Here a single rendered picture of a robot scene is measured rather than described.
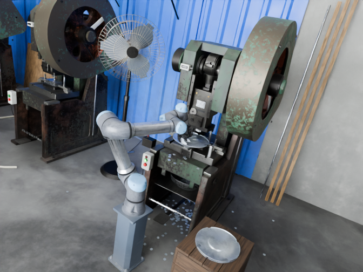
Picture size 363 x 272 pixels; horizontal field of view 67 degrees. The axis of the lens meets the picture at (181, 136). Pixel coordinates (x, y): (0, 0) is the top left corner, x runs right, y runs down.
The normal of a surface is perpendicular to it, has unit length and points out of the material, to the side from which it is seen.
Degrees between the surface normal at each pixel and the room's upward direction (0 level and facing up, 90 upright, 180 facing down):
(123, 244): 90
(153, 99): 90
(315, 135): 90
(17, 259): 0
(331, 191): 90
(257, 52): 62
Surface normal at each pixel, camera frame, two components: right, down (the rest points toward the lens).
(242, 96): -0.50, 0.37
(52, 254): 0.18, -0.91
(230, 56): -0.21, -0.46
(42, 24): -0.48, 0.12
